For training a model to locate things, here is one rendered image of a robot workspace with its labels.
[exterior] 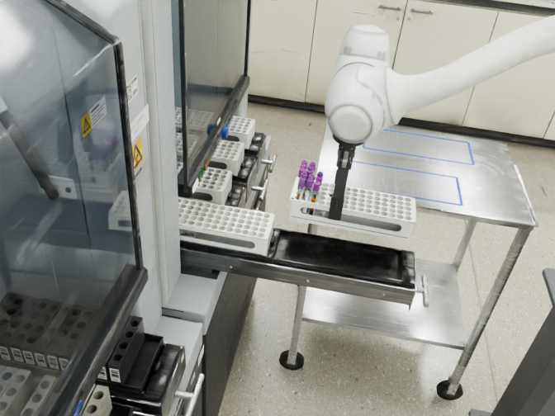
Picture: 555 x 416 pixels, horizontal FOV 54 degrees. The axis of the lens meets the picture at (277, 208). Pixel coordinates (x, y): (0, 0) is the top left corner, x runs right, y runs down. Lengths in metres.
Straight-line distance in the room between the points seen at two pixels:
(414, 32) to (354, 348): 1.99
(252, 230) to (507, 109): 2.67
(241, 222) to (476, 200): 0.68
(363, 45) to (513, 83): 2.61
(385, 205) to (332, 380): 0.92
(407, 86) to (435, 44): 2.50
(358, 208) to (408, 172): 0.39
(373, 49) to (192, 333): 0.70
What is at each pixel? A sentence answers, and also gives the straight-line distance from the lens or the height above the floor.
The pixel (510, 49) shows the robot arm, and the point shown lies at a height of 1.35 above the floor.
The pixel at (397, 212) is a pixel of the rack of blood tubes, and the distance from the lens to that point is 1.31.
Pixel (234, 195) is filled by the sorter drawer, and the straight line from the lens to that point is 1.45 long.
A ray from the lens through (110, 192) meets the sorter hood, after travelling 0.79.
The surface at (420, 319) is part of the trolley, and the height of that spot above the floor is 0.28.
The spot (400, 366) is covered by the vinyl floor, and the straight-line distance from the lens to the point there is 2.18.
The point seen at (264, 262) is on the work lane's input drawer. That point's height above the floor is 0.80.
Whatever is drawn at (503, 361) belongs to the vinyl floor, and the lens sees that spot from 2.35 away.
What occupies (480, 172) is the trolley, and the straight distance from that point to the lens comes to 1.75.
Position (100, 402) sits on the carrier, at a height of 0.88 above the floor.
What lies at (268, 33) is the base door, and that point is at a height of 0.51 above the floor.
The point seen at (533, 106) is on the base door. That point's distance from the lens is 3.74.
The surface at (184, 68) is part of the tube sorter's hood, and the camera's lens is 1.04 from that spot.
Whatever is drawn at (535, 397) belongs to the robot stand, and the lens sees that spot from 1.76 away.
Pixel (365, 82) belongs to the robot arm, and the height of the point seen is 1.29.
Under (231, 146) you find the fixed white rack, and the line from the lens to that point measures 1.57.
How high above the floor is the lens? 1.67
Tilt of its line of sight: 37 degrees down
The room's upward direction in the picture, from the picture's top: 6 degrees clockwise
